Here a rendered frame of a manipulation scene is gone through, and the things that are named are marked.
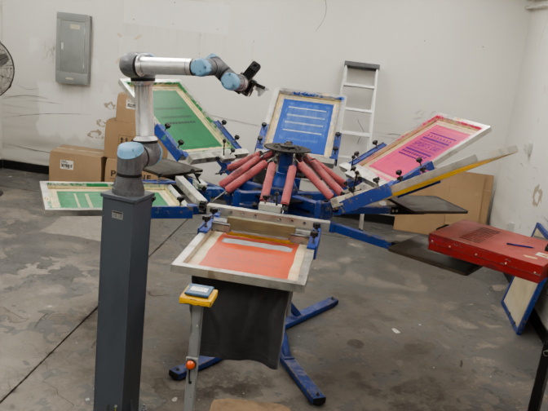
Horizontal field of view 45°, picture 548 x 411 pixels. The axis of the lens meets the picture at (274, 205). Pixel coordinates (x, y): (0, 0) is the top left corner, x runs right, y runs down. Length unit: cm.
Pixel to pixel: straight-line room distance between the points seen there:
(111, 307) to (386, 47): 487
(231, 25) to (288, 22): 63
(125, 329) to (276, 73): 465
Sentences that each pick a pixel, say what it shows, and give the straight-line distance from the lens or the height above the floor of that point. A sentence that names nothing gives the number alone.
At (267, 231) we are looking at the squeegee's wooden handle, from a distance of 336.
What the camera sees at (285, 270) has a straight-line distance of 303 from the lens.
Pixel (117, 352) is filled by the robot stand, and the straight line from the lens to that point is 337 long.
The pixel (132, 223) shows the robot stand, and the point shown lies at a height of 108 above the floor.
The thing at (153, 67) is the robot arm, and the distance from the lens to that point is 297.
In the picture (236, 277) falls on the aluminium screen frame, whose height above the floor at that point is 98.
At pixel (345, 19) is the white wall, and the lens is 733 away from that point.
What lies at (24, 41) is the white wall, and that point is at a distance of 833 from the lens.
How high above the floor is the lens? 202
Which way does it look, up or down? 15 degrees down
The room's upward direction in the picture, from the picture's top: 7 degrees clockwise
